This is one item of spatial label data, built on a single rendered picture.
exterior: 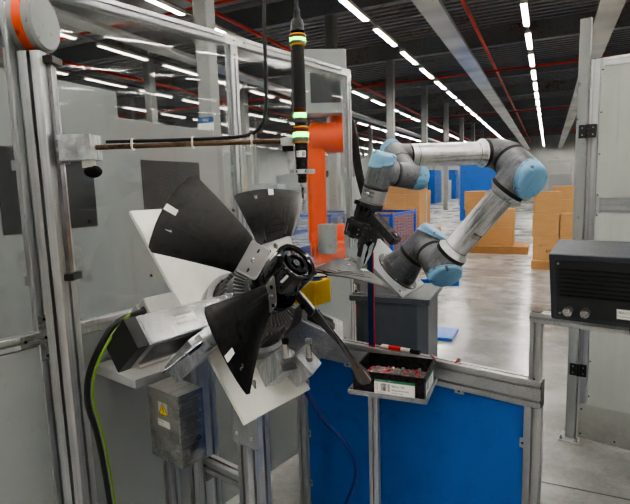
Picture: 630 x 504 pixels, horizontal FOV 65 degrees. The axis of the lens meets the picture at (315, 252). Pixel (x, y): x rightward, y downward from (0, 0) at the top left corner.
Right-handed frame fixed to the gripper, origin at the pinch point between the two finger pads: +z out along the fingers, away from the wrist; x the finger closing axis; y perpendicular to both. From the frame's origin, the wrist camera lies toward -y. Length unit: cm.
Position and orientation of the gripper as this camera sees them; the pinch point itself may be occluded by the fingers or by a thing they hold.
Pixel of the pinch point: (361, 266)
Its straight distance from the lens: 154.8
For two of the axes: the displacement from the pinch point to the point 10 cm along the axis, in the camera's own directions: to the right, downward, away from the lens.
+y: -7.6, -3.5, 5.5
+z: -2.1, 9.3, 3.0
